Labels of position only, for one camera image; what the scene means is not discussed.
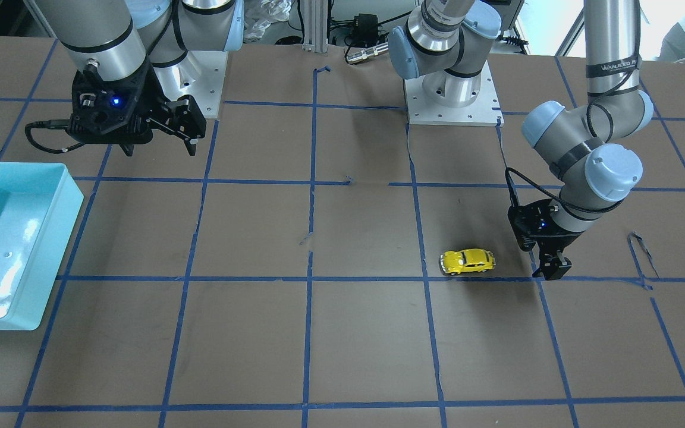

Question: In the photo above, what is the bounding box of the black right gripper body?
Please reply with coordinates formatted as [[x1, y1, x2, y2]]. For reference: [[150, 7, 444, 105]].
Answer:
[[66, 62, 168, 156]]

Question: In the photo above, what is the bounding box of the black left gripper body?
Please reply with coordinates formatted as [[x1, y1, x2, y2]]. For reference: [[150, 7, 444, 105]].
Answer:
[[508, 199, 587, 256]]

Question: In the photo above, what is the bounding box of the yellow toy beetle car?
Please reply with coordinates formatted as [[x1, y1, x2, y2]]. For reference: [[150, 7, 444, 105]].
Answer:
[[439, 248, 497, 275]]

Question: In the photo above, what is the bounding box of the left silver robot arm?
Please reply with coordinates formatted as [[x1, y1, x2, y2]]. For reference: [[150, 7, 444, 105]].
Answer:
[[388, 1, 654, 280]]

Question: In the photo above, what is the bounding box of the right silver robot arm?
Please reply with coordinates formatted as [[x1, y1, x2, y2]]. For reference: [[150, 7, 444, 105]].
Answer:
[[24, 1, 244, 156]]

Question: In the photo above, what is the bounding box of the turquoise plastic bin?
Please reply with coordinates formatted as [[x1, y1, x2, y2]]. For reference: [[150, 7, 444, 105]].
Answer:
[[0, 162, 83, 331]]

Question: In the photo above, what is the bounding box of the black power adapter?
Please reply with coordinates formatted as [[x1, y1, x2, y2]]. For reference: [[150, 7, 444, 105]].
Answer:
[[350, 14, 379, 47]]

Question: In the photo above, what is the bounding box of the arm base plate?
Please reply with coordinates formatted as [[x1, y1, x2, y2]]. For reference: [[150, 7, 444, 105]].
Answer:
[[403, 62, 505, 127], [155, 51, 229, 119]]

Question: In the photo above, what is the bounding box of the aluminium frame post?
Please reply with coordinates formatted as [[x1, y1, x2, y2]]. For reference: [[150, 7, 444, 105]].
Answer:
[[298, 0, 331, 55]]

